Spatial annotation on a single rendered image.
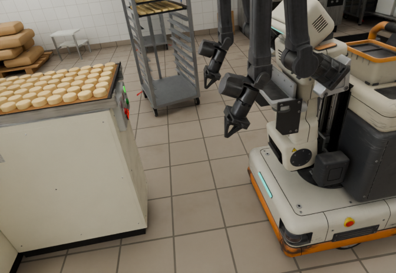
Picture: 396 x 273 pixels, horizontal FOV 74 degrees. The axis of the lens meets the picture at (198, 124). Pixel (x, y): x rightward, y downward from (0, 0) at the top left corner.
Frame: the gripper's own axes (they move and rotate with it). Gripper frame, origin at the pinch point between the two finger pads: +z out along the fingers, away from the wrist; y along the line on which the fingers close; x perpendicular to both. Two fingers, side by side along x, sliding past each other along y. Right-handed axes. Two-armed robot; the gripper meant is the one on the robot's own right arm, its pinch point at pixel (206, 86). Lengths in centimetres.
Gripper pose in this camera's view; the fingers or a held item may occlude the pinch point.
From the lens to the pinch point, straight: 131.9
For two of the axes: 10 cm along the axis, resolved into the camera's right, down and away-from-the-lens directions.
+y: 1.5, 5.3, -8.4
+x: 9.3, 2.2, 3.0
